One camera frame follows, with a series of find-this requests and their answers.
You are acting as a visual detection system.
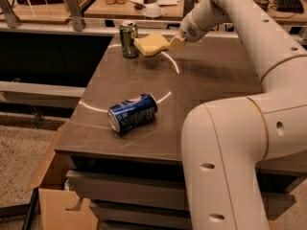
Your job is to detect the blue pepsi can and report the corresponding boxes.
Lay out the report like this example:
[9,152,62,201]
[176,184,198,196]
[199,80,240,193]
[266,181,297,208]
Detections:
[107,94,157,132]

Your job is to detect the metal railing post middle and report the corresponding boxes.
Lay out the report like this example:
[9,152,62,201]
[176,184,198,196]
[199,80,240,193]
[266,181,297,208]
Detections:
[66,0,85,32]

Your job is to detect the black round container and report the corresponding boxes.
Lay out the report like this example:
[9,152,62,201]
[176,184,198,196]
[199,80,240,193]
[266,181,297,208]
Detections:
[255,0,270,11]

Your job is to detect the metal railing post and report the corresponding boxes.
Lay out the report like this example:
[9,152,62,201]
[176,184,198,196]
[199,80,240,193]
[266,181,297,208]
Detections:
[183,0,196,16]
[66,0,85,32]
[0,0,20,29]

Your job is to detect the metal railing post right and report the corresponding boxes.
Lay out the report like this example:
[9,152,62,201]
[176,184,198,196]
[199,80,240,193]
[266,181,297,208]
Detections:
[183,0,196,16]

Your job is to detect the white bowl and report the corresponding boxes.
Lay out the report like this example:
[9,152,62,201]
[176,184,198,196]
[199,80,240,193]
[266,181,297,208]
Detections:
[142,4,163,18]

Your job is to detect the black keyboard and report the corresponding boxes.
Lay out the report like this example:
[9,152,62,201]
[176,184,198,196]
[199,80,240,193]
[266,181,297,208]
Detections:
[274,0,304,13]

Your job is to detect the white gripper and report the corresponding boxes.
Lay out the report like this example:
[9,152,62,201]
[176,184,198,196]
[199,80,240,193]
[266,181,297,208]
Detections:
[168,12,207,52]

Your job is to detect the metal railing post left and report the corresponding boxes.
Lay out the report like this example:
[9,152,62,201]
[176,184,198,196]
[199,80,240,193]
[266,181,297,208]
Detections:
[0,0,20,29]

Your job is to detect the green soda can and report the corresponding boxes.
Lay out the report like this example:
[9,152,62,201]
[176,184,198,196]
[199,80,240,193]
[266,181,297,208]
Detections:
[120,21,138,58]

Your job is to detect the cardboard box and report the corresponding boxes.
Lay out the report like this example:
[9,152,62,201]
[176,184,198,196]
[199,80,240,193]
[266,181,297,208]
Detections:
[27,125,98,230]

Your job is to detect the yellow sponge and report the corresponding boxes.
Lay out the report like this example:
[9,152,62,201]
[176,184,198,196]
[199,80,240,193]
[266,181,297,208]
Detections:
[134,34,169,57]

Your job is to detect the grey drawer cabinet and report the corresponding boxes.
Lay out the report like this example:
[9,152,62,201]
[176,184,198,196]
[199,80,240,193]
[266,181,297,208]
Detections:
[54,35,307,230]

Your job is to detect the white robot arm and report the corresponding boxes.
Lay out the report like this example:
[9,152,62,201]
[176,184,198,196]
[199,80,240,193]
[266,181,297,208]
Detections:
[181,0,306,230]

